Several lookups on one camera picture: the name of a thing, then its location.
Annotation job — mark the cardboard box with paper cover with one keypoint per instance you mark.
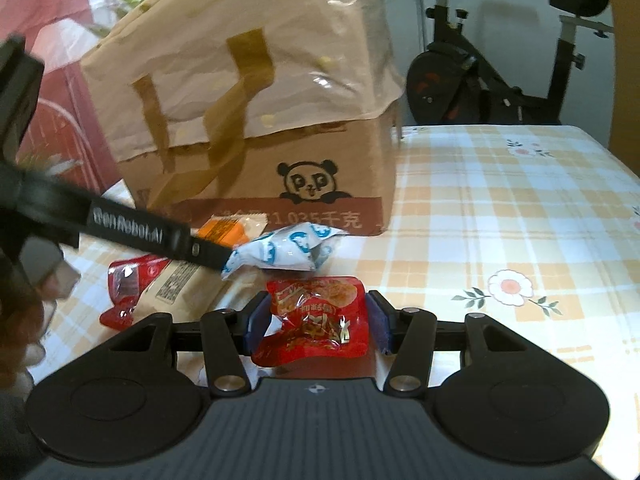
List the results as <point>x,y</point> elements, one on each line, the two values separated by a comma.
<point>284,107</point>

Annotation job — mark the orange beige snack packet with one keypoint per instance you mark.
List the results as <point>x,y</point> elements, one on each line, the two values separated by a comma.
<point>187,291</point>

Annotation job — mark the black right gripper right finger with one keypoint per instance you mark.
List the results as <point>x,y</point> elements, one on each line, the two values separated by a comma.
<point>408,336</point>

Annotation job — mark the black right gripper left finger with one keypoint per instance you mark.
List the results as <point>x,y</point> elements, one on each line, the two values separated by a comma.
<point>226,336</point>

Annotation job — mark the person's left hand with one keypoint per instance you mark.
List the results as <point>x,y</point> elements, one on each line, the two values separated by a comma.
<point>25,312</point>

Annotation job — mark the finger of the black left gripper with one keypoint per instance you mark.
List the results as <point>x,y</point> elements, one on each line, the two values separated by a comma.
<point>141,230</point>

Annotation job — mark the checkered floral tablecloth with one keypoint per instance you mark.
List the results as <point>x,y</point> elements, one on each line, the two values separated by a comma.
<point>537,227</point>

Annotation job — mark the black exercise bike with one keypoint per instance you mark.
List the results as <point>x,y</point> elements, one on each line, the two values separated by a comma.
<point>510,62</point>

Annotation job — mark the red barcode snack packet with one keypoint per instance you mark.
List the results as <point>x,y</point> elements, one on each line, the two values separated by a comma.
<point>126,280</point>

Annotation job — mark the brown wooden door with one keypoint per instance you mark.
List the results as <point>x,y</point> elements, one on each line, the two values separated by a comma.
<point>624,139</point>

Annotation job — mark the white blue snack packet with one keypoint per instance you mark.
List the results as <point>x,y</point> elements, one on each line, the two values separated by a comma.
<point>301,248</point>

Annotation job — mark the red floral curtain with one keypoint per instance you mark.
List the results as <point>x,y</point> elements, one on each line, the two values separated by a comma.
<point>64,137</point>

